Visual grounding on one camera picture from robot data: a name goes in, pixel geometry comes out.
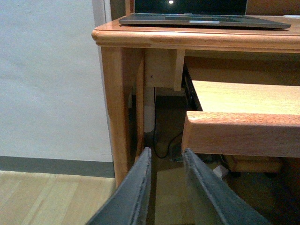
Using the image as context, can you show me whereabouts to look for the grey laptop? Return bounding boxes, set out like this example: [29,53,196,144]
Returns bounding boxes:
[119,0,291,29]

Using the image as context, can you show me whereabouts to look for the wooden desk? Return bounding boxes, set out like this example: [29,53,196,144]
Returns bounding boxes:
[92,0,300,185]

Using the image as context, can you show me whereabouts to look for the wooden pull-out keyboard tray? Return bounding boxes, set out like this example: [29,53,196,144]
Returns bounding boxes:
[182,67,300,158]

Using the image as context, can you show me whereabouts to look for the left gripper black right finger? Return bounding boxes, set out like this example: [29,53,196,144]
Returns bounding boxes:
[182,149,271,225]

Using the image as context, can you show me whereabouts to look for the white power adapter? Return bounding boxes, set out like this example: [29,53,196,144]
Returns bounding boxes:
[213,165,229,180]

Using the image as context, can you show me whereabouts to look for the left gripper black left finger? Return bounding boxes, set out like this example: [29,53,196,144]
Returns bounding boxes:
[86,147,152,225]

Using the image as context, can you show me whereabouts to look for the wooden box under desk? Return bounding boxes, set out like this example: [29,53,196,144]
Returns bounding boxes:
[224,155,283,173]

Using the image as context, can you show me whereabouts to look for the black cable under desk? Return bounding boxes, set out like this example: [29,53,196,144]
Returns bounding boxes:
[152,87,184,159]

